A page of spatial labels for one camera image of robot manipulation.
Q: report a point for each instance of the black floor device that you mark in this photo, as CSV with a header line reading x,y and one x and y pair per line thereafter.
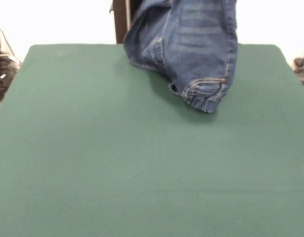
x,y
300,61

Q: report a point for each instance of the blue denim jeans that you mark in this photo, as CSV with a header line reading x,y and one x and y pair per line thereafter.
x,y
191,49

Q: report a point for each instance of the black equipment pile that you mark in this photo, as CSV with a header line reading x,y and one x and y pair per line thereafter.
x,y
4,74

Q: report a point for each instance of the dark green table cloth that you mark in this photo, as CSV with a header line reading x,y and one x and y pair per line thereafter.
x,y
68,172

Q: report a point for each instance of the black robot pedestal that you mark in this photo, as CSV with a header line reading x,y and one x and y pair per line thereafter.
x,y
120,22

